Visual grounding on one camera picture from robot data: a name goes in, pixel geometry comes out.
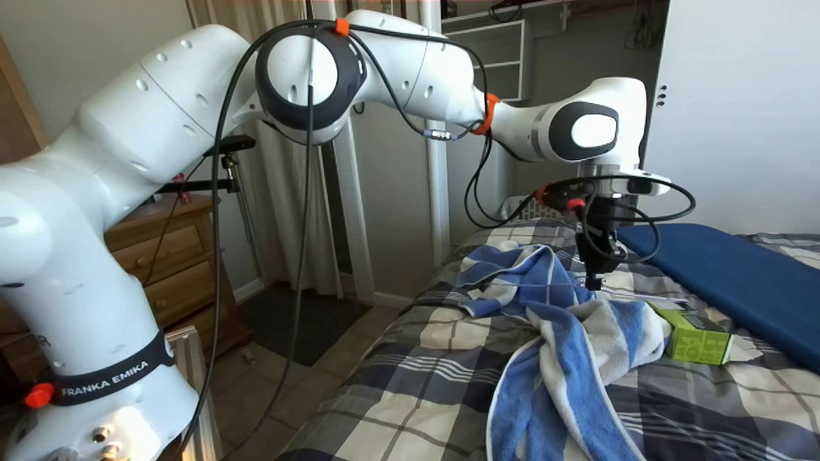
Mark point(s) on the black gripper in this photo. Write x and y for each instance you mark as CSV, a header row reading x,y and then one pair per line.
x,y
600,227

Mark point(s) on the blue white striped towel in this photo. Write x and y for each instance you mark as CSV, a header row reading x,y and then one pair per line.
x,y
564,374

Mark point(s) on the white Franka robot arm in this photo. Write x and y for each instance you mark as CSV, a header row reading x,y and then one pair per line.
x,y
112,154

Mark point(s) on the white plastic laundry basket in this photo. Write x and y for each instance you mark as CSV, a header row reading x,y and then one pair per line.
x,y
521,209

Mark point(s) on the green cardboard box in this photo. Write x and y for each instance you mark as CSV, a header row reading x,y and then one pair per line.
x,y
695,343

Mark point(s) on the blue padded board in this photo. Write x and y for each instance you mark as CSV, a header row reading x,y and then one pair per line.
x,y
735,283

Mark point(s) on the blue plaid bed comforter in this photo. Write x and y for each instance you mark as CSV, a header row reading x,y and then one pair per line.
x,y
426,386

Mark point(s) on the white closet door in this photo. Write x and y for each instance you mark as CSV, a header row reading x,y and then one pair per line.
x,y
744,119

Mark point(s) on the white closet shelf unit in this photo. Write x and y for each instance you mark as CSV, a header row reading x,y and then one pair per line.
x,y
503,60

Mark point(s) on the dark floor rug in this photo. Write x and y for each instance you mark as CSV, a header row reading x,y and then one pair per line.
x,y
325,329

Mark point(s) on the beige curtain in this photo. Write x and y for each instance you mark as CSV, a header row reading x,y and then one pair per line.
x,y
277,214

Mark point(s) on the wooden dresser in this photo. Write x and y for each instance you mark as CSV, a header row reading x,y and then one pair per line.
x,y
184,272

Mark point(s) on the black camera bar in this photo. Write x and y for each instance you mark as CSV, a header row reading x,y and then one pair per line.
x,y
231,144

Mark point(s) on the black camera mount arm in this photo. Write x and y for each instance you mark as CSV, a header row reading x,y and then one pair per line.
x,y
200,186

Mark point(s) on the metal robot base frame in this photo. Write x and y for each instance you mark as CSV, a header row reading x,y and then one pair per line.
x,y
184,359

